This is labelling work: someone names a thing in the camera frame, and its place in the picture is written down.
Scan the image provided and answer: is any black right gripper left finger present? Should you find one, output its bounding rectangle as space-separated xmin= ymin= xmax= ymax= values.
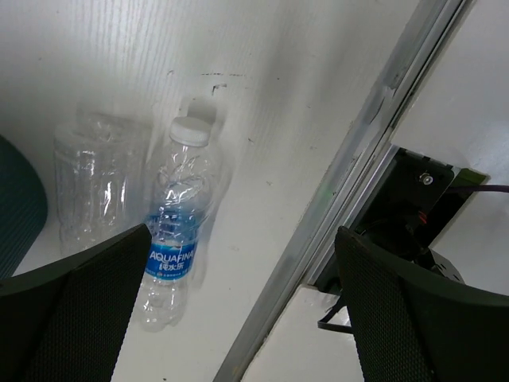
xmin=1 ymin=224 xmax=151 ymax=381

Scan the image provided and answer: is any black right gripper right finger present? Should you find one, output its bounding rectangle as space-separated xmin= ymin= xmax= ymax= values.
xmin=335 ymin=227 xmax=508 ymax=381

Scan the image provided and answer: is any Aquafina bottle blue label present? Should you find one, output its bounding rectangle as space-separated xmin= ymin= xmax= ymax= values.
xmin=136 ymin=116 xmax=221 ymax=332

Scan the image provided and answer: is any dark teal ribbed bin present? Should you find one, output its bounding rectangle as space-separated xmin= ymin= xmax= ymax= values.
xmin=0 ymin=138 xmax=48 ymax=279

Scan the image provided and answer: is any clear label-less plastic bottle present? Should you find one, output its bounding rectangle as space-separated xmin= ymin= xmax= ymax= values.
xmin=54 ymin=110 xmax=151 ymax=257

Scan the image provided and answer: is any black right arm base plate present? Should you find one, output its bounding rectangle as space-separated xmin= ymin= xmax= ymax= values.
xmin=308 ymin=145 xmax=468 ymax=331

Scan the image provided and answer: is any aluminium table edge rail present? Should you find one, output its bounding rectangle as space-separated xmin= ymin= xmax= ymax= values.
xmin=214 ymin=1 xmax=466 ymax=381

